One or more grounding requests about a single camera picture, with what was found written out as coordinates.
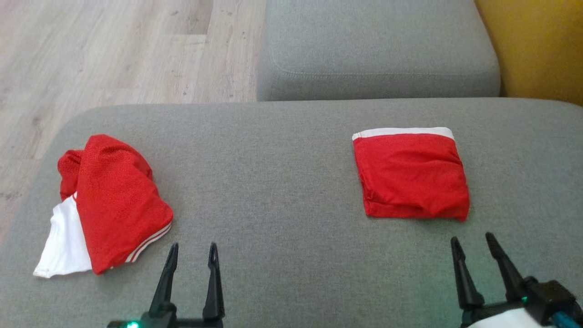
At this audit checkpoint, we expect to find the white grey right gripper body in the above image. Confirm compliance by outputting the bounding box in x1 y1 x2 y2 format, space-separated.
460 276 583 328

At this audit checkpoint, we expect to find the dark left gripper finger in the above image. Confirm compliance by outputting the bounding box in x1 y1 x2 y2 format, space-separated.
150 242 179 317
202 242 226 319

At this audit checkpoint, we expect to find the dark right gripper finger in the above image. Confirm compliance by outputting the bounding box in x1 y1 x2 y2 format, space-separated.
485 232 525 302
450 236 485 311

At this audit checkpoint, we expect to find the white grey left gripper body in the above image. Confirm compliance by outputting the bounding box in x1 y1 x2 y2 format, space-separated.
107 313 225 328

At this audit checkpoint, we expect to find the red basketball jersey number 23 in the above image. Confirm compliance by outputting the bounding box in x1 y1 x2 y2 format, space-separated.
33 134 174 279

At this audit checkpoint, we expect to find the red shorts white waistband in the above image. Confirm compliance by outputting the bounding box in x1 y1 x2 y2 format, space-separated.
352 127 470 222

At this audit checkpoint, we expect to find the large grey sofa seat cushion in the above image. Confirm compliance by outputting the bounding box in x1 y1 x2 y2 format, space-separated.
0 98 583 328

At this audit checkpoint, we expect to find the small grey sofa cushion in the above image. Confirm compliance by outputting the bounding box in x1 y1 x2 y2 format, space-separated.
256 0 501 102

